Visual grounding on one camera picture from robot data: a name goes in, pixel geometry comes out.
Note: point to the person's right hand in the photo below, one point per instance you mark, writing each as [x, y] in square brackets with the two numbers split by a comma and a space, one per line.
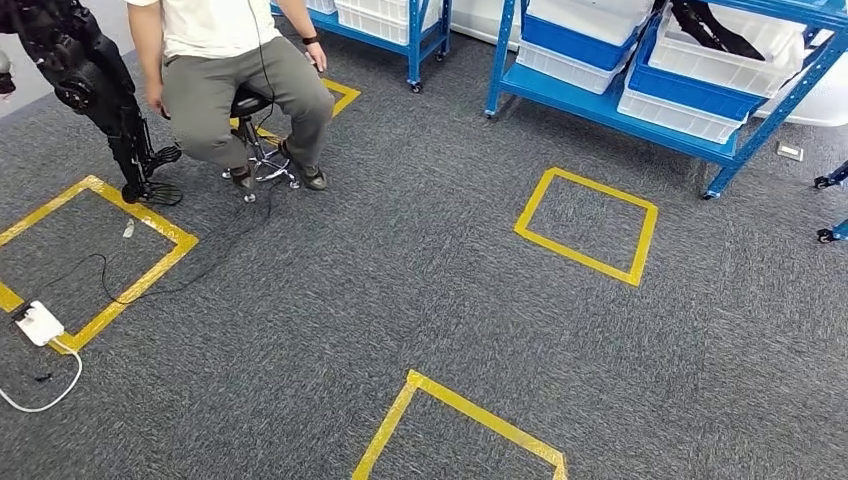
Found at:
[158, 109]

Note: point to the person's hand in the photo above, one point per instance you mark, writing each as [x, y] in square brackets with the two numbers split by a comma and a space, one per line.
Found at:
[316, 56]

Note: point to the black wristwatch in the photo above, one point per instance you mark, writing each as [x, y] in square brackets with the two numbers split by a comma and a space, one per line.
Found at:
[310, 40]

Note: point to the large white plastic crate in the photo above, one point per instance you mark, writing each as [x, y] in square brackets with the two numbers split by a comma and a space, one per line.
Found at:
[321, 5]
[378, 16]

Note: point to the person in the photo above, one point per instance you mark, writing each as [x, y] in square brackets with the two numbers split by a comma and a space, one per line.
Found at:
[218, 86]

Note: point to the black humanoid robot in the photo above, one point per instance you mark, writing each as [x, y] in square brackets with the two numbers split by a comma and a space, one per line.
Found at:
[86, 73]

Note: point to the black stool with chrome base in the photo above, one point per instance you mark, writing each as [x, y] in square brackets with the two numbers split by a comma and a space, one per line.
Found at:
[248, 102]

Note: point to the small clear plastic scrap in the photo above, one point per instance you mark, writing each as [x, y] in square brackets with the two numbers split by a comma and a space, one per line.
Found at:
[128, 228]

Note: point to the white power strip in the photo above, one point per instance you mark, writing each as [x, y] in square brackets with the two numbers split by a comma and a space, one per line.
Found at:
[38, 323]

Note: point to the yellow floor tape square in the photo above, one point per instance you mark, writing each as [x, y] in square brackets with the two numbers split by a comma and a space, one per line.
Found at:
[583, 255]

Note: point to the metal floor socket plate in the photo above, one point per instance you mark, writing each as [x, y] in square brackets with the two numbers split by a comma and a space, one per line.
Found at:
[790, 151]

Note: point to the black plastic frame part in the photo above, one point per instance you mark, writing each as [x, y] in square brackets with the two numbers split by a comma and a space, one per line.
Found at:
[702, 23]

